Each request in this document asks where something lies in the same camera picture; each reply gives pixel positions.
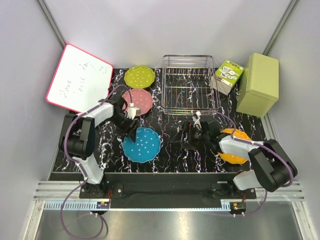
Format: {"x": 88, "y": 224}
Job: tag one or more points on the green polka dot plate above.
{"x": 139, "y": 77}

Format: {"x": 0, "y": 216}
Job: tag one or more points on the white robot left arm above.
{"x": 78, "y": 135}

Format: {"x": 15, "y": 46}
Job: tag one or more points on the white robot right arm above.
{"x": 271, "y": 167}

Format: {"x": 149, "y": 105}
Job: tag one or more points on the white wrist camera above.
{"x": 197, "y": 120}
{"x": 132, "y": 111}

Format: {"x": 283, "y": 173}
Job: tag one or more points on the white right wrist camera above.
{"x": 197, "y": 120}

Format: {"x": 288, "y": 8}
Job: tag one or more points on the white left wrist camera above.
{"x": 132, "y": 111}

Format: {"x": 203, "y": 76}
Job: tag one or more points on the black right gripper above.
{"x": 187, "y": 127}

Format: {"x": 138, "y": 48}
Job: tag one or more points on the orange polka dot plate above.
{"x": 232, "y": 151}

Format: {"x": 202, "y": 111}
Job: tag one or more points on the pale green bin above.
{"x": 259, "y": 86}

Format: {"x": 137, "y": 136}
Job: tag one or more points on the green printed cardboard box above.
{"x": 226, "y": 76}

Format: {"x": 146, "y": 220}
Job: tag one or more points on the pink framed whiteboard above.
{"x": 80, "y": 80}

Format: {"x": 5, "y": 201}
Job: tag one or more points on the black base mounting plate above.
{"x": 203, "y": 191}

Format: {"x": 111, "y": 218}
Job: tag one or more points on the pink polka dot plate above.
{"x": 142, "y": 99}

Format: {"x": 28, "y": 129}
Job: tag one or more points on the metal wire dish rack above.
{"x": 188, "y": 84}

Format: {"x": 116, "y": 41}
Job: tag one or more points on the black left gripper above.
{"x": 129, "y": 127}

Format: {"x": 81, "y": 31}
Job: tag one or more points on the blue polka dot plate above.
{"x": 146, "y": 147}

